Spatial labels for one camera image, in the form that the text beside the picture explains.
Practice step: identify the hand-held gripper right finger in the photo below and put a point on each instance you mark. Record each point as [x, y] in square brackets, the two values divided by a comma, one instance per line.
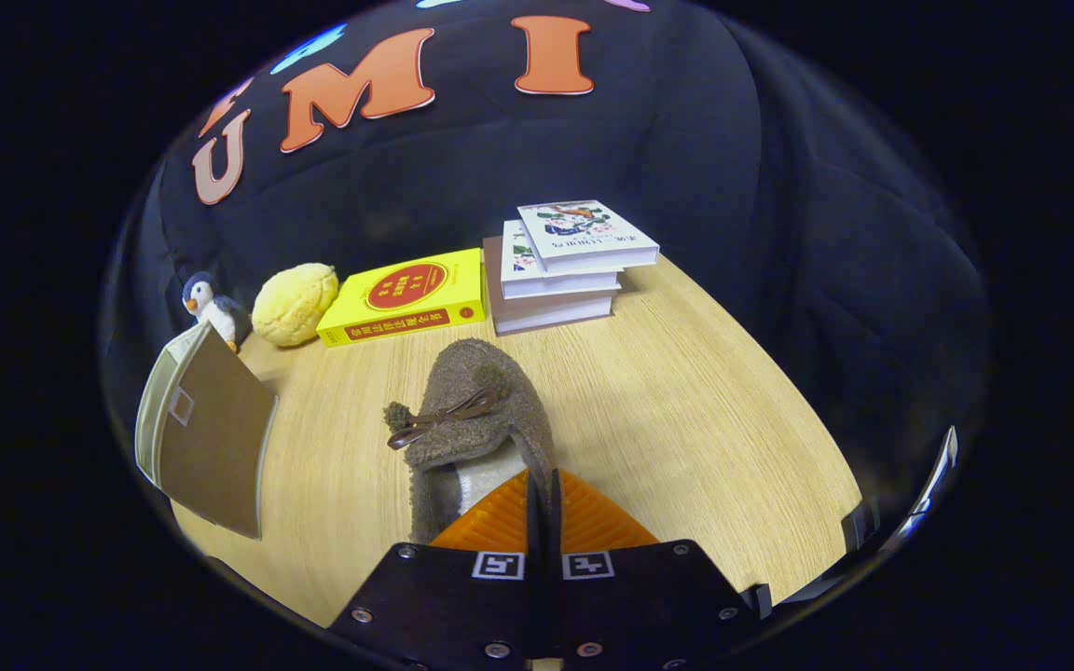
[649, 606]

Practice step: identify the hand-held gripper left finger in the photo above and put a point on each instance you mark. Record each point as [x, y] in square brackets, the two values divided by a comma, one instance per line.
[462, 606]

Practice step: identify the brown fuzzy shoe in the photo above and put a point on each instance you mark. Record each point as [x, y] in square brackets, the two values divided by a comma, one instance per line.
[481, 373]

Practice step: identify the brown fabric storage box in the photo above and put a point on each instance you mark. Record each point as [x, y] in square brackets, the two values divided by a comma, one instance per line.
[220, 438]

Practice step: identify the thick brown book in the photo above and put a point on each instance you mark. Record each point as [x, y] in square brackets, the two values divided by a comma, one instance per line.
[546, 315]

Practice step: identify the yellow book with red circle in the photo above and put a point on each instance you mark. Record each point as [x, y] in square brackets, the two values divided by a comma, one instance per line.
[406, 289]

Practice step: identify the yellow bun-shaped plush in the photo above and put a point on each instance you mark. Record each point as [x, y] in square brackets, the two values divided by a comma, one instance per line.
[295, 303]

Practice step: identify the white book with illustrated cover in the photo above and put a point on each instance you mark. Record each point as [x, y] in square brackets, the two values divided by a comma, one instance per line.
[584, 228]

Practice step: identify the penguin plush toy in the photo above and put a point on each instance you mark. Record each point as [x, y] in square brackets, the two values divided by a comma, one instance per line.
[206, 303]

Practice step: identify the black table edge bracket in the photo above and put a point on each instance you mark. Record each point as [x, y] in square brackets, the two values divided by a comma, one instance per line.
[759, 601]
[859, 527]

